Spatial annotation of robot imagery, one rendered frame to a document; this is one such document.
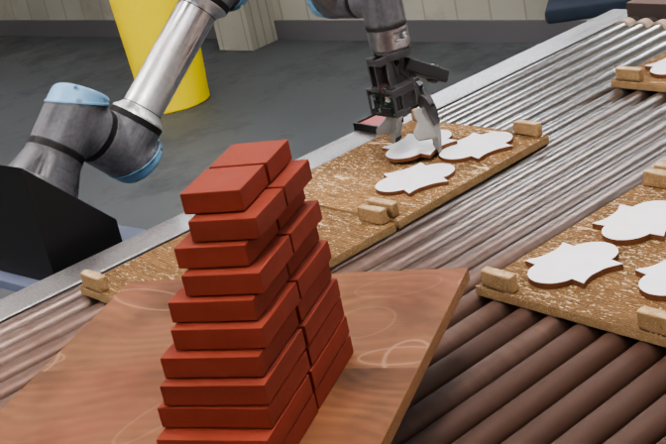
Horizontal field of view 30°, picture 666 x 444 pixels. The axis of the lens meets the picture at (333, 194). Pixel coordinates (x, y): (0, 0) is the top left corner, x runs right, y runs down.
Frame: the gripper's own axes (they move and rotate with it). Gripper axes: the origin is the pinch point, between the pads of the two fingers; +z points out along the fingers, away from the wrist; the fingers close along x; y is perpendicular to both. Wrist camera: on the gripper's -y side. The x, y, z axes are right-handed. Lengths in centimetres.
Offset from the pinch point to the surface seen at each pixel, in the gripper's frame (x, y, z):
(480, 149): 12.7, -2.9, 0.5
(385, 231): 19.6, 29.9, 1.1
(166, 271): -5, 57, 0
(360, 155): -11.3, 5.3, 1.1
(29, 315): -19, 77, 1
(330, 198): -0.2, 23.7, 0.7
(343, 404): 68, 83, -11
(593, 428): 82, 59, 2
